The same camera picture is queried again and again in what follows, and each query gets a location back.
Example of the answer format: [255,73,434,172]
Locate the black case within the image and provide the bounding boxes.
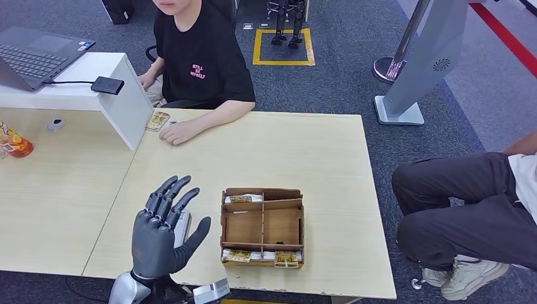
[100,0,136,25]

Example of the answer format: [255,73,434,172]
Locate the red floor tape strip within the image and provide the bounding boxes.
[469,3,537,79]

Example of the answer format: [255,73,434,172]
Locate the orange drink bottle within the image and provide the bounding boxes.
[0,120,34,159]

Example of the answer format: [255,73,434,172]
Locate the black humanoid robot legs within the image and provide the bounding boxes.
[267,0,307,50]

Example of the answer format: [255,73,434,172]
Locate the yellow floor tape square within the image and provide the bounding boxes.
[252,28,316,67]

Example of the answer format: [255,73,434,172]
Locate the dark grey laptop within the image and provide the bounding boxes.
[0,25,96,92]

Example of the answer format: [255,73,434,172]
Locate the person's left hand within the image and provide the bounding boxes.
[158,120,198,146]

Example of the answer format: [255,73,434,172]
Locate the beige sneaker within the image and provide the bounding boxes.
[422,267,456,289]
[439,258,510,301]

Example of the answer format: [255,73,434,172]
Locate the white card sleeve stack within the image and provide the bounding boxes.
[221,249,263,263]
[262,251,303,262]
[224,193,264,205]

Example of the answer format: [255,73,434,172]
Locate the black floor cable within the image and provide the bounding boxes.
[65,275,111,304]

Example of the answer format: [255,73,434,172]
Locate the person's right hand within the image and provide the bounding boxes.
[138,71,158,91]

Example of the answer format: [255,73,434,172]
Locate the small black box device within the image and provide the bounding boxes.
[90,76,125,96]

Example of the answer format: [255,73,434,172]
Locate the wooden divided organizer box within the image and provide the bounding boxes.
[220,187,305,270]

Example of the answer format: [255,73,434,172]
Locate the white desk riser shelf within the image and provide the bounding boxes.
[0,52,155,151]

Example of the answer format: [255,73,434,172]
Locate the grey kiosk stand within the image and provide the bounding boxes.
[374,0,470,126]

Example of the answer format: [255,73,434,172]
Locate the person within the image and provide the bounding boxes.
[138,0,256,146]
[391,132,537,301]

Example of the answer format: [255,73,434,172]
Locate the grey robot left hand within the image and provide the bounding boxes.
[130,175,212,281]

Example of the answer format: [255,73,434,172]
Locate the chrome stanchion post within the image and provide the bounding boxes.
[372,0,433,85]

